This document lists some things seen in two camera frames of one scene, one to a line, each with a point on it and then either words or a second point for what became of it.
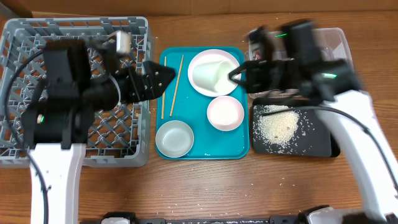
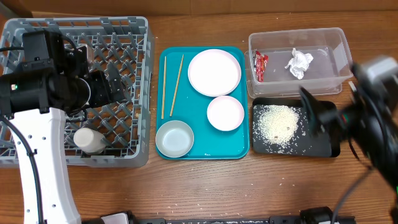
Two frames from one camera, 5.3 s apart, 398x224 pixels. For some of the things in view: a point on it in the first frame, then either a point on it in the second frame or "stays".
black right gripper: (250, 84) to (346, 122)
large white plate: (215, 55) stays
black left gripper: (132, 86) to (111, 86)
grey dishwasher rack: (118, 137) stays
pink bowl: (225, 113) stays
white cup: (211, 76) to (89, 141)
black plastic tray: (303, 132) stays
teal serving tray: (181, 102) stays
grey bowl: (175, 139) stays
